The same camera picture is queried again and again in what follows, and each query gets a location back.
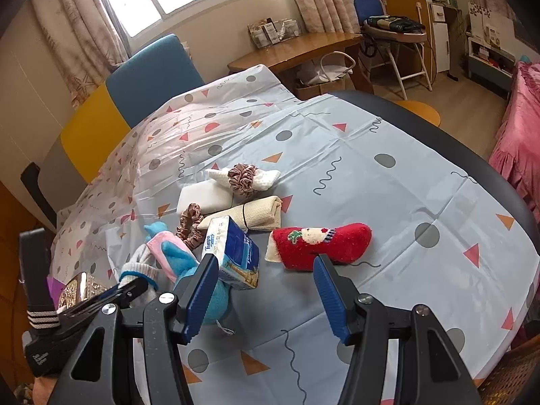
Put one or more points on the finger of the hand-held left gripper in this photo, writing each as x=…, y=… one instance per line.
x=105, y=297

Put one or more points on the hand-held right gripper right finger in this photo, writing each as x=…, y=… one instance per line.
x=333, y=299

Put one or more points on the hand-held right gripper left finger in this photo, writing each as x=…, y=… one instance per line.
x=198, y=299

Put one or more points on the red christmas sock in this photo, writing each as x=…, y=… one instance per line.
x=337, y=244

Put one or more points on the blue white carton box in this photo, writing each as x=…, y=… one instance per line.
x=236, y=253

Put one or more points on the pink and blue fluffy sock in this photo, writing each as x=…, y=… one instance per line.
x=158, y=244

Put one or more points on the beige towel black band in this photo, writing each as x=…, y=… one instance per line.
x=257, y=215

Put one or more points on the white towel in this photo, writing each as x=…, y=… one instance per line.
x=198, y=196

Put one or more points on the brown satin scrunchie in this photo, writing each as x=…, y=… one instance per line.
x=187, y=223

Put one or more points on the printed plastic tablecloth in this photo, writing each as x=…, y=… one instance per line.
x=379, y=219

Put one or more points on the pink brown scrunchie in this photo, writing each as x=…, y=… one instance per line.
x=241, y=181

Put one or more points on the black panel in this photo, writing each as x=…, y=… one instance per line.
x=33, y=190

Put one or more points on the white waffle cloth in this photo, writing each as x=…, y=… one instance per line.
x=268, y=177

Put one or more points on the woven wicker seat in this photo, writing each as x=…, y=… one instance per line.
x=514, y=375

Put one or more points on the black round table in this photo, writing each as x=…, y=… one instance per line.
x=464, y=147

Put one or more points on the round wooden stool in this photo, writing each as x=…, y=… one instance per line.
x=417, y=112

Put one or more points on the brown cardboard box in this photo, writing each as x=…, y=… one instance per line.
x=312, y=90

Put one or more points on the blue yellow grey bench backrest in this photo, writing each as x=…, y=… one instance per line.
x=147, y=80

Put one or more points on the white tote bag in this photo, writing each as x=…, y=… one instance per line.
x=325, y=71

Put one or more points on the pink ruffled bed skirt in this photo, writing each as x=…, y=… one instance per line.
x=519, y=135

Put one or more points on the wooden desk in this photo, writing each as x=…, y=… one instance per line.
x=295, y=50

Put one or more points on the clear desk organizer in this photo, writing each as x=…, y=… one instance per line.
x=274, y=31

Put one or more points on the grey shelf unit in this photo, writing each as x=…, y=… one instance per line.
x=489, y=67

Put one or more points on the black bag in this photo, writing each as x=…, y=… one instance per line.
x=392, y=23

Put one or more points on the white cabinet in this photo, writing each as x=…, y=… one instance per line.
x=443, y=38

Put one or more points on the blue folding chair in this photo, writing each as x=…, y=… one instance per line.
x=367, y=6

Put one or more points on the wooden folding board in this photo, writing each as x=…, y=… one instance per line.
x=400, y=6

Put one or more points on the white printed boxes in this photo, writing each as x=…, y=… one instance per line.
x=493, y=25

